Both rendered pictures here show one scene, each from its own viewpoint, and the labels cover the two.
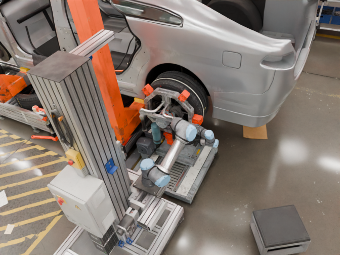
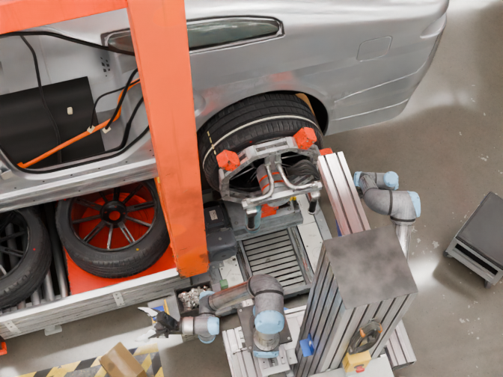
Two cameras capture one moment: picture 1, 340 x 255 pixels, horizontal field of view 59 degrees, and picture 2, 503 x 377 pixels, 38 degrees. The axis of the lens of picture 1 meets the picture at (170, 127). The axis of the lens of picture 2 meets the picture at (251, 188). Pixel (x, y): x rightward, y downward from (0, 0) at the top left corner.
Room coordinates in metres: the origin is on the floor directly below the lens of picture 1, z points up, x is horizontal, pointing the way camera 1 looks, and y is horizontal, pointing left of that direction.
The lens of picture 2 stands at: (1.17, 1.51, 4.23)
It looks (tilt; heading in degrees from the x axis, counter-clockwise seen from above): 62 degrees down; 310
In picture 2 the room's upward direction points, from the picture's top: 2 degrees clockwise
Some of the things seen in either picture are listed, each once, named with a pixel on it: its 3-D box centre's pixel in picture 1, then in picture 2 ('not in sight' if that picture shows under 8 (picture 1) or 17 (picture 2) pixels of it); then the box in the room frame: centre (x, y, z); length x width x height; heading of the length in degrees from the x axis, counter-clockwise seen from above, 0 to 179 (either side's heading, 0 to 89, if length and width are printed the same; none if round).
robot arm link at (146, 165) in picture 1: (148, 168); not in sight; (1.52, 0.21, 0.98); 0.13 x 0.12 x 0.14; 39
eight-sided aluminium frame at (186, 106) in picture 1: (169, 112); (269, 173); (2.33, -0.01, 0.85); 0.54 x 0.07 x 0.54; 58
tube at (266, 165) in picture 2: (152, 103); (259, 180); (2.28, 0.14, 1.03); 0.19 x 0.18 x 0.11; 148
